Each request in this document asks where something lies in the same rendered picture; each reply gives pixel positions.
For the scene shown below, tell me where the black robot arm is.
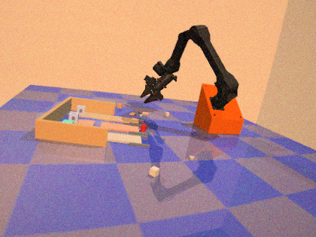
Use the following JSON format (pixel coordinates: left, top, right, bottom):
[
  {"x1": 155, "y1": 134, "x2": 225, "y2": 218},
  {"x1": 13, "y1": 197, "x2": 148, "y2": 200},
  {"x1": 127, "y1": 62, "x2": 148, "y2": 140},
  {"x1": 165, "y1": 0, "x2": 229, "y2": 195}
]
[{"x1": 153, "y1": 25, "x2": 239, "y2": 111}]

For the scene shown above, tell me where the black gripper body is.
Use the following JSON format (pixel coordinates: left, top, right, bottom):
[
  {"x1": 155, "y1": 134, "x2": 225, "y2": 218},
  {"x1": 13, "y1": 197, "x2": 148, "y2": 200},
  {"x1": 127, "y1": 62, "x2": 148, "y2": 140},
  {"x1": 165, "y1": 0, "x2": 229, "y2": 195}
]
[{"x1": 145, "y1": 77, "x2": 167, "y2": 101}]

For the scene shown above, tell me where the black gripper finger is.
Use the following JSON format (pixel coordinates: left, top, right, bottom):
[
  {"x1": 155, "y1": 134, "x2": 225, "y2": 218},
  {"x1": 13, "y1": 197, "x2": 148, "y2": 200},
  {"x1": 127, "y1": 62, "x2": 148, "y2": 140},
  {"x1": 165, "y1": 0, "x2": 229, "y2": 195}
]
[
  {"x1": 140, "y1": 84, "x2": 152, "y2": 98},
  {"x1": 144, "y1": 91, "x2": 159, "y2": 104}
]

